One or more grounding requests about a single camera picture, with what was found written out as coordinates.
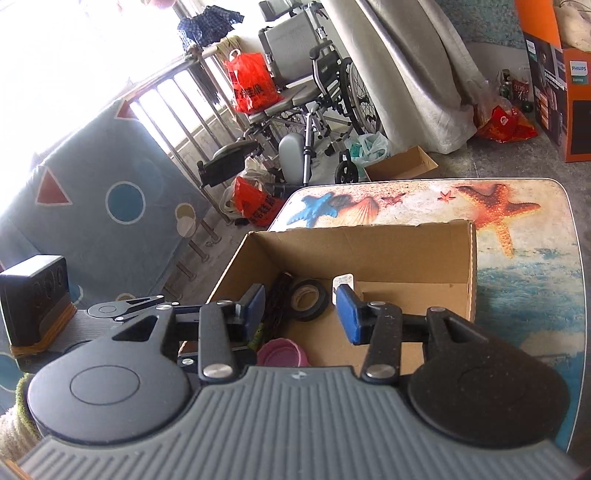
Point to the grey curtain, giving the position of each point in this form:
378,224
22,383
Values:
406,69

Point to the blue checked cloth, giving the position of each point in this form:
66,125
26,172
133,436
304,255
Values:
207,23

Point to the metal railing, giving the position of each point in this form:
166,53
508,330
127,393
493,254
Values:
184,115

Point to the grey wheelchair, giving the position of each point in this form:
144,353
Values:
291,50

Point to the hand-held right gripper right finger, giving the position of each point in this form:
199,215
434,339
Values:
351,318

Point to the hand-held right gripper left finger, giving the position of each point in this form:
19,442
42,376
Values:
256,314

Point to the red hanging cloth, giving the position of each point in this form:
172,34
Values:
160,3

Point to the red plastic bag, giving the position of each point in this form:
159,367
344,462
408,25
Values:
254,198
251,83

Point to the black tape roll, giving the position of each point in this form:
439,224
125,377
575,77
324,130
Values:
321,307

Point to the clear plastic bag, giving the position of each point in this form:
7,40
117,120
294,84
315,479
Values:
487,99

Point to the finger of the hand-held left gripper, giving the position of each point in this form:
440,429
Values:
108,310
189,361

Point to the brown cardboard box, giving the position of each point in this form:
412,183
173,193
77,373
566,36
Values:
415,258

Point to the red label container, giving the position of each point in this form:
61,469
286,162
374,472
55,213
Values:
521,90

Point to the white charger plug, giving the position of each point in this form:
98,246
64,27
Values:
345,280

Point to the green and white plastic bag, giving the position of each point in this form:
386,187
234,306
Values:
369,147

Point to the red and gold bag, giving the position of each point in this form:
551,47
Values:
505,124

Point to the flowered wall cloth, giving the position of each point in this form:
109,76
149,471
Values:
480,18

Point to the green fuzzy cloth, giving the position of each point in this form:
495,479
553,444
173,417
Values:
27,401

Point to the yellow-green small tube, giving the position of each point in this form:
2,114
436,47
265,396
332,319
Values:
256,339

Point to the orange appliance box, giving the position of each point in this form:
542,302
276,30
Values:
577,115

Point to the yellow cloth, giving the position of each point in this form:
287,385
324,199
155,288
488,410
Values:
228,46

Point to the small cardboard box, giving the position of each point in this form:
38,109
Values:
406,166

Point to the grey mat with shapes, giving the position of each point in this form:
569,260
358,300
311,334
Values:
92,240

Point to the pink plastic cup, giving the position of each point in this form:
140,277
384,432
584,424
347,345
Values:
281,353

